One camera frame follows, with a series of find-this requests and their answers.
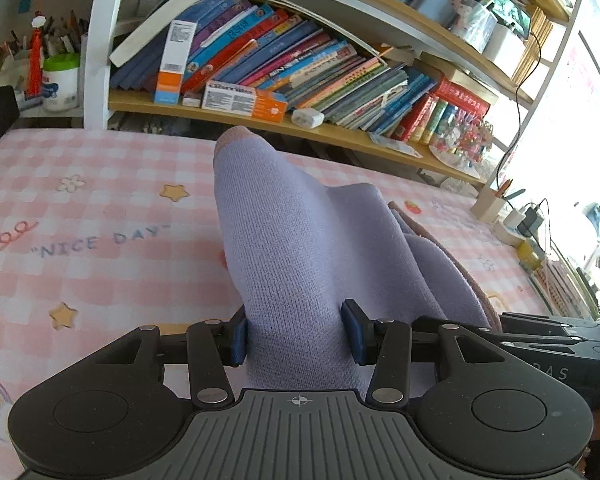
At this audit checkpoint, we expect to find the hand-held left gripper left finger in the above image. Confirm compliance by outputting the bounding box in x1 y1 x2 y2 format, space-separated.
92 305 249 409

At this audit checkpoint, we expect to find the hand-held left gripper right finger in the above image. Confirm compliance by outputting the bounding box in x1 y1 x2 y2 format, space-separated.
340 299 511 406

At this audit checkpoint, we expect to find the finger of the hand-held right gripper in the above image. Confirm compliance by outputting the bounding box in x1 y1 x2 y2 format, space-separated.
499 311 600 333
500 332 581 348

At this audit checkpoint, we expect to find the stack of notebooks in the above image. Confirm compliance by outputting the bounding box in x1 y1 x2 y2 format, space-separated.
527 255 600 318

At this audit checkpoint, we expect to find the yellow jar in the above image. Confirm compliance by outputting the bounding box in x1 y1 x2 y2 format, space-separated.
517 242 546 271

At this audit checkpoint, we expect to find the white power strip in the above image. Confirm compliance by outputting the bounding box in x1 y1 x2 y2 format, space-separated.
492 210 541 248

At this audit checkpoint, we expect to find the black charger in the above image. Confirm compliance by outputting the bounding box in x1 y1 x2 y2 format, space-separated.
517 202 546 238

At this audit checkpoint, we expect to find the white charger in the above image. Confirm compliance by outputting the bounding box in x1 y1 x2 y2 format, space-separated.
502 207 526 231

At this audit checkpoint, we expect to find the wooden pen holder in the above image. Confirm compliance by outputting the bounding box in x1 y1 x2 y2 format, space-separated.
470 175 526 223

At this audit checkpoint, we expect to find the pink checked table mat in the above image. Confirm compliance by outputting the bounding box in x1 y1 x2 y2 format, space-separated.
0 127 556 480

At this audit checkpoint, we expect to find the small white adapter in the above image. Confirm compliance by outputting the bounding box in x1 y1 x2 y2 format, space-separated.
291 107 326 128

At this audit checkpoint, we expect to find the red dictionary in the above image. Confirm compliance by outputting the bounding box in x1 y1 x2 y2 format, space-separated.
432 77 491 121

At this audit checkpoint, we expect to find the flat white and orange box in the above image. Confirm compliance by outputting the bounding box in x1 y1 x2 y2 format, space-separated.
200 80 288 123

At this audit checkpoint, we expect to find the row of colourful books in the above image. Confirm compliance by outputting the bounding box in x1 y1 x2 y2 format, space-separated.
110 0 438 133

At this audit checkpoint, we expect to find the white storage box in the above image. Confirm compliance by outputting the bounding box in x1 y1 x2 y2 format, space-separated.
482 22 528 73

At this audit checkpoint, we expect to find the tall white and orange box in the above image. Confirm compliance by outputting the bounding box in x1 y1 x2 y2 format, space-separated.
154 20 197 106

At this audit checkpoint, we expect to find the patterned pen cup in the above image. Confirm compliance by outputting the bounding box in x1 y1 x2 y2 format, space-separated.
452 0 501 53

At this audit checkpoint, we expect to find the white jar with green lid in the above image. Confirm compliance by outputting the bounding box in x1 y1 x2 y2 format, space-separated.
41 53 82 113

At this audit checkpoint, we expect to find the white and wood bookshelf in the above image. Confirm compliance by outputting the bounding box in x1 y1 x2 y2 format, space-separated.
0 0 591 191

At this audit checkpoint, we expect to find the thick white book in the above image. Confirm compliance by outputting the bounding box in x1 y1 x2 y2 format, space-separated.
109 0 206 68

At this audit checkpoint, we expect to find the grey-blue pen holder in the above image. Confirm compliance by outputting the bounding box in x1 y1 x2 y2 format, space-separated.
410 0 456 23

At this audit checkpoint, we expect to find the red tassel ornament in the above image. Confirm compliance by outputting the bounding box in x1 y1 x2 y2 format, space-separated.
26 12 48 98

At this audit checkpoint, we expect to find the bunch of pens and pencils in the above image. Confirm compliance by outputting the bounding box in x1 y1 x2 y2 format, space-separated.
5 7 88 61

